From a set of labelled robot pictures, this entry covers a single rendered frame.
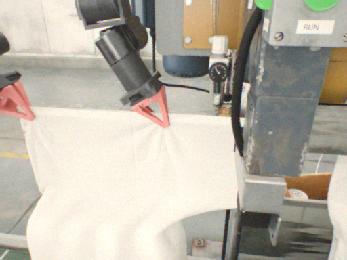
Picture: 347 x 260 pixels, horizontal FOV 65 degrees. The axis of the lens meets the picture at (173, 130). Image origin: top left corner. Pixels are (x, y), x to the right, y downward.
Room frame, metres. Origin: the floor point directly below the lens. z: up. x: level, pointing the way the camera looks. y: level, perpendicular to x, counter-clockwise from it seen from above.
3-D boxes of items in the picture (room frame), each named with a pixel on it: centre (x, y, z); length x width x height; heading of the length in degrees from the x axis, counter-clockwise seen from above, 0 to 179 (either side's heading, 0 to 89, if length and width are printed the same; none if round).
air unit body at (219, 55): (0.53, -0.09, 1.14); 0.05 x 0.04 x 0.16; 172
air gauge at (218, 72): (0.51, -0.09, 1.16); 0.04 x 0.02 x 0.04; 82
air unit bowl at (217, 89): (0.54, -0.09, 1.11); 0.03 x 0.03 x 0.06
